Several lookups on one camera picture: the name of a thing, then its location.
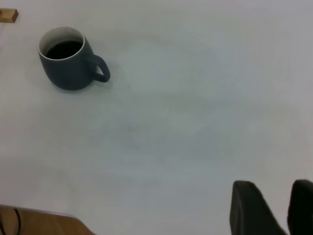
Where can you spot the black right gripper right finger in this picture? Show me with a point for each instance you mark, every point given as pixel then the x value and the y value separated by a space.
pixel 302 208

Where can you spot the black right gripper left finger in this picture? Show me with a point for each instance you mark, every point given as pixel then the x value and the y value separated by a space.
pixel 252 213

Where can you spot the dark grey ceramic cup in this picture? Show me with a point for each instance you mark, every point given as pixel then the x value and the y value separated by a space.
pixel 66 73

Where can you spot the flat rectangular wooden block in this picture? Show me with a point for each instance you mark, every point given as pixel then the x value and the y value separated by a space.
pixel 8 15

